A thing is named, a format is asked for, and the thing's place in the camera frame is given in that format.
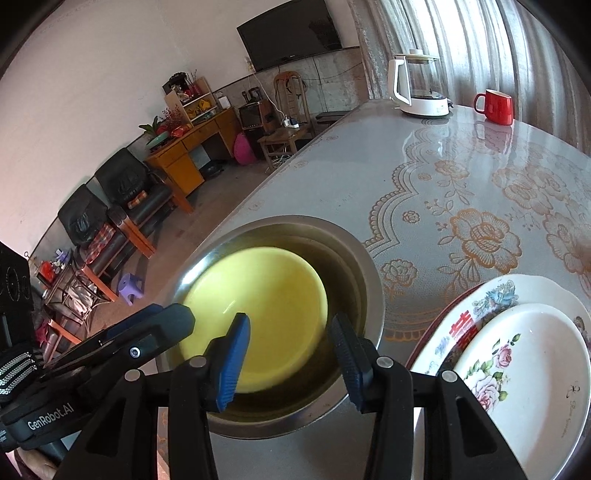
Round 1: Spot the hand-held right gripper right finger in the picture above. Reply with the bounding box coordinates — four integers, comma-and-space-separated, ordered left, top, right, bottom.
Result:
329, 312, 527, 480

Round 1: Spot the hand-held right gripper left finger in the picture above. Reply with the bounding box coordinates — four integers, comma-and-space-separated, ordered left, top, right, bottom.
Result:
53, 312, 252, 480

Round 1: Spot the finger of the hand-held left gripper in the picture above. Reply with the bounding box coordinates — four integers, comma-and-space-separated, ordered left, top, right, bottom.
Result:
81, 302, 195, 394
46, 304, 163, 371

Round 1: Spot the yellow plastic bowl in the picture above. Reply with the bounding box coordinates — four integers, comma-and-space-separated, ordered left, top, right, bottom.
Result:
178, 247, 329, 394

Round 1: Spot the stainless steel bowl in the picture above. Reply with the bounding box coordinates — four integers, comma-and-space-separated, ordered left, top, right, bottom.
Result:
157, 215, 386, 439

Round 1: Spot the pink-rimmed white plate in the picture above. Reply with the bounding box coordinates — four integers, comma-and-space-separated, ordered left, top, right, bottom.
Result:
405, 281, 485, 370

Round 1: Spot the small rose-print white plate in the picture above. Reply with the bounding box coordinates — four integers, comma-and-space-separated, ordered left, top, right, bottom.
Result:
450, 302, 591, 480

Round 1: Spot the white plate with red print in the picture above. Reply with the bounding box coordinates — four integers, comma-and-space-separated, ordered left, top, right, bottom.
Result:
410, 274, 591, 398

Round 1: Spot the purple plastic stool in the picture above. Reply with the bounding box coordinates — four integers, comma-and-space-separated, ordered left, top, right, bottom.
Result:
117, 273, 146, 305

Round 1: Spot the glass coffee table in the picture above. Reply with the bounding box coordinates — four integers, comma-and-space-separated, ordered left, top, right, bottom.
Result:
28, 249, 100, 352

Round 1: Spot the black leather armchair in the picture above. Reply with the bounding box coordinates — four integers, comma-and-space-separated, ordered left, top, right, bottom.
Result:
95, 148, 176, 227
58, 184, 121, 301

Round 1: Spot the orange wooden desk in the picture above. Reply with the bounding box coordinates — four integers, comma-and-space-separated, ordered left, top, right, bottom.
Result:
145, 107, 241, 213

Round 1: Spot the pink bag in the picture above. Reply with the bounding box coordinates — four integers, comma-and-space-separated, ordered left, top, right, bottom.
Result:
233, 131, 257, 165

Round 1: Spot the green potted plant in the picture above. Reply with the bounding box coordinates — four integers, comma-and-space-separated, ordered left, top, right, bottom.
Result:
139, 115, 167, 139

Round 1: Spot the grey floral tablecloth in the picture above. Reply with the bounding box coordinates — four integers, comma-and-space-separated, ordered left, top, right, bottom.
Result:
157, 99, 591, 480

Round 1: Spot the small wooden side table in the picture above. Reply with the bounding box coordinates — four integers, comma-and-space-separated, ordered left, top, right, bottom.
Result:
256, 127, 317, 167

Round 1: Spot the cluttered wooden shelf unit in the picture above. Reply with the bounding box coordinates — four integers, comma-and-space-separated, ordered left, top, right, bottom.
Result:
163, 74, 219, 125

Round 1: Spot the black speaker box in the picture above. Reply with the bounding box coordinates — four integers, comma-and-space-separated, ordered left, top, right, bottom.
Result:
238, 99, 273, 130

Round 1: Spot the brown wooden chair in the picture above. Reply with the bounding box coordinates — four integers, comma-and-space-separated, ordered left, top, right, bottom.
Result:
273, 71, 308, 125

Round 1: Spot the white electric glass kettle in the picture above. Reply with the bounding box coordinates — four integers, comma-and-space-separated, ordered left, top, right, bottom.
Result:
387, 48, 454, 118

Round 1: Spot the red mug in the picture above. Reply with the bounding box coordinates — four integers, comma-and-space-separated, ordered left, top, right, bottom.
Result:
473, 89, 514, 125

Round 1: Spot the black flat television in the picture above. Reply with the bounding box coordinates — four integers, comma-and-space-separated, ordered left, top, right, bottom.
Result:
236, 0, 343, 72

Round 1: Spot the grey window curtain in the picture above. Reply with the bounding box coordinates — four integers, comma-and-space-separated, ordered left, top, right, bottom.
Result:
346, 0, 591, 153

